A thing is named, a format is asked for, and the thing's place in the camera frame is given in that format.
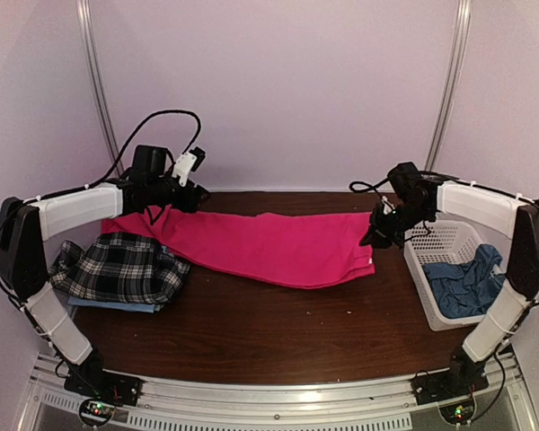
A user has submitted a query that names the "front aluminium rail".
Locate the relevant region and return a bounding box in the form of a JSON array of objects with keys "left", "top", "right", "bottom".
[{"left": 26, "top": 349, "right": 539, "bottom": 431}]

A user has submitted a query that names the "pink shirt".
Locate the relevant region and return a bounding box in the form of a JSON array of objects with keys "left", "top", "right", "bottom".
[{"left": 102, "top": 209, "right": 376, "bottom": 289}]

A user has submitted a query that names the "black cable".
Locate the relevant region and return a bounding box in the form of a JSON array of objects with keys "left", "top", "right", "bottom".
[
  {"left": 349, "top": 177, "right": 396, "bottom": 207},
  {"left": 93, "top": 109, "right": 203, "bottom": 185}
]

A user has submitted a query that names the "white plastic laundry basket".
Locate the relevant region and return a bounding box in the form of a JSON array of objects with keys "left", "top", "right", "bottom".
[{"left": 403, "top": 220, "right": 504, "bottom": 331}]

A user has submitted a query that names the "right round circuit board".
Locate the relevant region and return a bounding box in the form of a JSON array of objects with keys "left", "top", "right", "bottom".
[{"left": 439, "top": 400, "right": 476, "bottom": 426}]

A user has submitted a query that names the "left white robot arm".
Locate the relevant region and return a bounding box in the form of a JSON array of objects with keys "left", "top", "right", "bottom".
[{"left": 0, "top": 145, "right": 208, "bottom": 366}]

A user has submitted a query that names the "blue denim garment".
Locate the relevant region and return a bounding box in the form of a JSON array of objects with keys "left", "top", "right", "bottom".
[{"left": 422, "top": 244, "right": 506, "bottom": 319}]

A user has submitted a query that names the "left aluminium frame post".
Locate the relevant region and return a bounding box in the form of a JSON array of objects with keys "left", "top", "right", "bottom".
[{"left": 75, "top": 0, "right": 119, "bottom": 162}]

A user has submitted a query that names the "black white plaid shirt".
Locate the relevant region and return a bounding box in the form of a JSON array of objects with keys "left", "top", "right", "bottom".
[{"left": 49, "top": 233, "right": 191, "bottom": 308}]

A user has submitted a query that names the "right aluminium frame post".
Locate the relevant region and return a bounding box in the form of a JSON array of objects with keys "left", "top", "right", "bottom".
[{"left": 425, "top": 0, "right": 472, "bottom": 171}]

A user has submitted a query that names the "left round circuit board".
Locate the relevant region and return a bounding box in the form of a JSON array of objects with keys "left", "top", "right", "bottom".
[{"left": 78, "top": 399, "right": 116, "bottom": 427}]

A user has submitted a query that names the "folded light blue shirt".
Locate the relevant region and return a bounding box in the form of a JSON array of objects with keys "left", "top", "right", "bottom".
[{"left": 67, "top": 296, "right": 163, "bottom": 313}]

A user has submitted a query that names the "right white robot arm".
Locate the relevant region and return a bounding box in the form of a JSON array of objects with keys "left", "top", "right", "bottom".
[{"left": 360, "top": 162, "right": 539, "bottom": 397}]

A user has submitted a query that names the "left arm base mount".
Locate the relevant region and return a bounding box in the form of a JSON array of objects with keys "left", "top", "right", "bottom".
[{"left": 64, "top": 371, "right": 142, "bottom": 407}]

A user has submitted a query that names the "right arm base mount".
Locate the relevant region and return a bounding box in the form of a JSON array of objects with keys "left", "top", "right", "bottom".
[{"left": 411, "top": 370, "right": 489, "bottom": 405}]

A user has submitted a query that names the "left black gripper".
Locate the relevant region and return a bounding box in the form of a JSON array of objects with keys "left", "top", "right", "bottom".
[{"left": 147, "top": 172, "right": 210, "bottom": 214}]

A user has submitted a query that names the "aluminium frame post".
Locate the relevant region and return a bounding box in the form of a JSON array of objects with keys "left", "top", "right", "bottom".
[
  {"left": 425, "top": 0, "right": 472, "bottom": 171},
  {"left": 75, "top": 0, "right": 119, "bottom": 162}
]

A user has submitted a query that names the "right black cable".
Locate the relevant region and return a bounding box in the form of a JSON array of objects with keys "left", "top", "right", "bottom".
[{"left": 349, "top": 177, "right": 396, "bottom": 207}]

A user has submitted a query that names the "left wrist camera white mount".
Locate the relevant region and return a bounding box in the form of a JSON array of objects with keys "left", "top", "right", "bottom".
[{"left": 172, "top": 147, "right": 206, "bottom": 187}]

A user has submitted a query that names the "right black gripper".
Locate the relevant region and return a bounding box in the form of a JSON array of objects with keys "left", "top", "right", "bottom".
[{"left": 362, "top": 200, "right": 434, "bottom": 250}]

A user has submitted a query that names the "left black cable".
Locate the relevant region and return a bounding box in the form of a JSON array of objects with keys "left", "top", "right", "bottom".
[{"left": 93, "top": 109, "right": 203, "bottom": 185}]

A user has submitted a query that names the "round circuit board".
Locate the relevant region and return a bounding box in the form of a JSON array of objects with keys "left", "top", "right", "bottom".
[
  {"left": 439, "top": 400, "right": 476, "bottom": 426},
  {"left": 78, "top": 399, "right": 116, "bottom": 427}
]

